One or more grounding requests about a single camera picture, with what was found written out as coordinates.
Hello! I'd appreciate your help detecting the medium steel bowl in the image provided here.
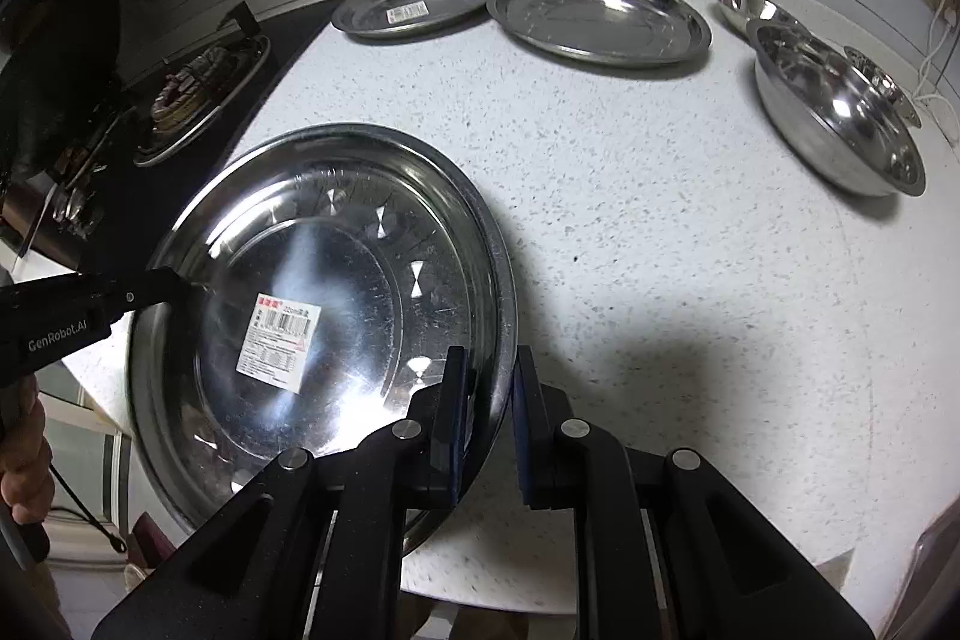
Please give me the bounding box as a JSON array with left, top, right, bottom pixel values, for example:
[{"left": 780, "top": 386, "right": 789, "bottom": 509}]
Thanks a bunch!
[{"left": 715, "top": 0, "right": 804, "bottom": 37}]

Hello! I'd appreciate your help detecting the right gas burner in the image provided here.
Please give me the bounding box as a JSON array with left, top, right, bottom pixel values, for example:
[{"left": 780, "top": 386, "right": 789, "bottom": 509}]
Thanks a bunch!
[{"left": 133, "top": 34, "right": 272, "bottom": 169}]

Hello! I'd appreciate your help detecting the large steel bowl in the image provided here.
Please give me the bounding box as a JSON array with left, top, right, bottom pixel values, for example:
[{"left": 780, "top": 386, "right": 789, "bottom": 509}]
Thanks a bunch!
[{"left": 747, "top": 19, "right": 926, "bottom": 198}]

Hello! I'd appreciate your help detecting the large plain steel plate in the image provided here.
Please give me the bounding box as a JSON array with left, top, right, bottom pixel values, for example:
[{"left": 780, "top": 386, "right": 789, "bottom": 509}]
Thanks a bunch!
[{"left": 487, "top": 0, "right": 713, "bottom": 70}]

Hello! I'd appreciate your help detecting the small labelled steel plate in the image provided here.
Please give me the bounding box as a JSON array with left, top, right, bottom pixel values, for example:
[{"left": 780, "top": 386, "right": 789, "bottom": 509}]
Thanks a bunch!
[{"left": 332, "top": 0, "right": 488, "bottom": 41}]

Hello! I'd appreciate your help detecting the white power cable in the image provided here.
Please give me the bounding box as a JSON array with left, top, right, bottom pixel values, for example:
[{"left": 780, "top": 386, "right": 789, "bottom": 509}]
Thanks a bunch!
[{"left": 909, "top": 0, "right": 960, "bottom": 143}]

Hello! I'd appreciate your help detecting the person's left hand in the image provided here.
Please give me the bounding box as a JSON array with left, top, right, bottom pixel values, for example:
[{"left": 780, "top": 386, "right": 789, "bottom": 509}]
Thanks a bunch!
[{"left": 2, "top": 375, "right": 55, "bottom": 525}]

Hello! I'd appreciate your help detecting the black glass gas stove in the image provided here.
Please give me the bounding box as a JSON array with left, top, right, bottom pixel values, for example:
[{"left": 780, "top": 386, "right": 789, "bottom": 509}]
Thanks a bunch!
[{"left": 2, "top": 0, "right": 342, "bottom": 271}]

